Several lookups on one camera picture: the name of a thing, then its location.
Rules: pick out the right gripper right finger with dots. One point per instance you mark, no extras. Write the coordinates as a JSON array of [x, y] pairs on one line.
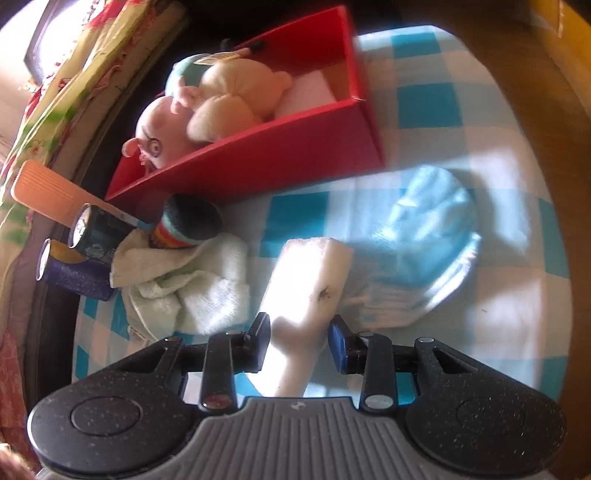
[[370, 355]]

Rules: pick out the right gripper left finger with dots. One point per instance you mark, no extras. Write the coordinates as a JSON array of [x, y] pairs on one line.
[[227, 354]]

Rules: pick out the white sponge block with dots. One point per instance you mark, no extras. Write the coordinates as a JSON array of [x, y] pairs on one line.
[[301, 299], [308, 91]]

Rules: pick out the blue mask under sponge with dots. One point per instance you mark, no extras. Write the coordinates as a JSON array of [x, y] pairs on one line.
[[380, 305]]

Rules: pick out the white towel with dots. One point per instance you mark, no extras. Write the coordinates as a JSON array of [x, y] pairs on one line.
[[199, 290]]

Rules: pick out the pink pig plush toy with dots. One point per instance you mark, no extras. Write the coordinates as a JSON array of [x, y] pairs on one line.
[[160, 134]]

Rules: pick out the orange ribbed bottle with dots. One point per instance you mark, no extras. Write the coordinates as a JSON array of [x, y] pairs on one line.
[[51, 195]]

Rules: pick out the red cardboard box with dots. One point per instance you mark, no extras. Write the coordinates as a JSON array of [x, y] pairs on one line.
[[326, 142]]

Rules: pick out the cream plush toy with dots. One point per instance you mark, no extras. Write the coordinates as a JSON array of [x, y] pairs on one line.
[[232, 96]]

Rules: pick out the blue checkered cloth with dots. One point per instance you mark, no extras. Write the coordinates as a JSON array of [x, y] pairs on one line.
[[438, 106]]

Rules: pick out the wooden wardrobe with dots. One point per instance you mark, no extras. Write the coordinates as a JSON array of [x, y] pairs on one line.
[[563, 29]]

